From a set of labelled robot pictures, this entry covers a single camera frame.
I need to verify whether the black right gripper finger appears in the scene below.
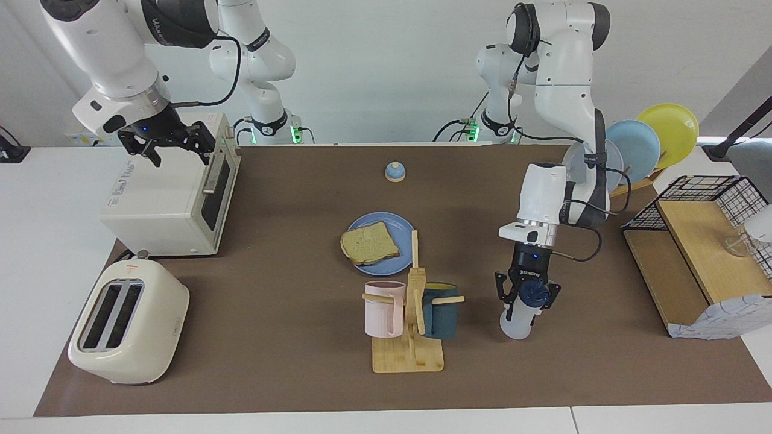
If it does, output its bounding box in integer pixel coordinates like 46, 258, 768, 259
184, 122, 217, 168
119, 137, 162, 169

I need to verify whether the squeeze bottle with blue cap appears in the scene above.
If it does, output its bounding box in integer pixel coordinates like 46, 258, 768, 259
499, 282, 551, 340

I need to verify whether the slice of toast bread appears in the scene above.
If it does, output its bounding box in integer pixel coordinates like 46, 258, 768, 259
340, 221, 400, 266

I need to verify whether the periwinkle blue flat plate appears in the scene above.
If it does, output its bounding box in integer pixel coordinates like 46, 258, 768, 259
344, 212, 417, 277

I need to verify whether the wooden plate rack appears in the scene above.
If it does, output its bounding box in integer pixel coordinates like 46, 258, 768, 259
609, 168, 667, 200

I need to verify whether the grey plate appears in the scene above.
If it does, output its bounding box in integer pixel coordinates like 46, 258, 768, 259
563, 139, 624, 200

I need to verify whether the light blue plate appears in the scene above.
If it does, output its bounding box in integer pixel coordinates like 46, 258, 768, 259
603, 119, 662, 185

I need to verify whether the yellow plate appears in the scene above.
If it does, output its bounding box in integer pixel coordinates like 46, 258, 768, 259
636, 103, 700, 170

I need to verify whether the white power strip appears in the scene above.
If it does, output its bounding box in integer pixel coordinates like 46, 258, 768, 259
63, 130, 121, 146

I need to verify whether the dark teal mug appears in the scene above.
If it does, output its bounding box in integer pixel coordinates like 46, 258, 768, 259
421, 283, 459, 339

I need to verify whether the cream toaster oven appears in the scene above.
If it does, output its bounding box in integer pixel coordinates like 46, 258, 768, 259
100, 112, 242, 258

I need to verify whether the wooden mug tree stand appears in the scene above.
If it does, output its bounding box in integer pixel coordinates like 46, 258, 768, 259
362, 230, 466, 374

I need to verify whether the pink ribbed mug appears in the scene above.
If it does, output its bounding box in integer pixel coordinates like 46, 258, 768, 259
364, 281, 407, 338

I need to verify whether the white checkered cloth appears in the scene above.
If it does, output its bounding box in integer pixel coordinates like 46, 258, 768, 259
668, 294, 772, 339

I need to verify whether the cream two-slot toaster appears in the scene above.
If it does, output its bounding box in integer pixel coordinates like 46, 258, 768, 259
68, 259, 190, 385

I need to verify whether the clear drinking glass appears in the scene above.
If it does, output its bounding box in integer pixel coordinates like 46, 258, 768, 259
723, 232, 755, 259

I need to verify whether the brown table mat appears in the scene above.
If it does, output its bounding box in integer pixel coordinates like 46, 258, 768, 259
33, 143, 772, 418

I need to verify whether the translucent white cup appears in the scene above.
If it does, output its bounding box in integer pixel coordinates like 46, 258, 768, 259
741, 205, 772, 281

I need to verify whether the grey rounded cover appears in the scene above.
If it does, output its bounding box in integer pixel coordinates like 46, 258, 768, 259
733, 140, 772, 200

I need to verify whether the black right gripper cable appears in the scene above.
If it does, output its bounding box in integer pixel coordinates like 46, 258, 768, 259
171, 35, 242, 109

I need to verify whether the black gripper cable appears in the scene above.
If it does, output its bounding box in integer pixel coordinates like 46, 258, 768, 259
551, 226, 603, 263
171, 35, 242, 109

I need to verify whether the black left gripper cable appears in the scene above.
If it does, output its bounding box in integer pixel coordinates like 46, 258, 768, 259
551, 226, 603, 263

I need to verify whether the black clamp mount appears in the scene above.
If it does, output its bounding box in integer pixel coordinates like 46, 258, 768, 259
0, 125, 31, 163

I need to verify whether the wooden shelf with wire basket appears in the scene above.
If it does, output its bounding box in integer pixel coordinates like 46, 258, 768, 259
622, 175, 772, 339

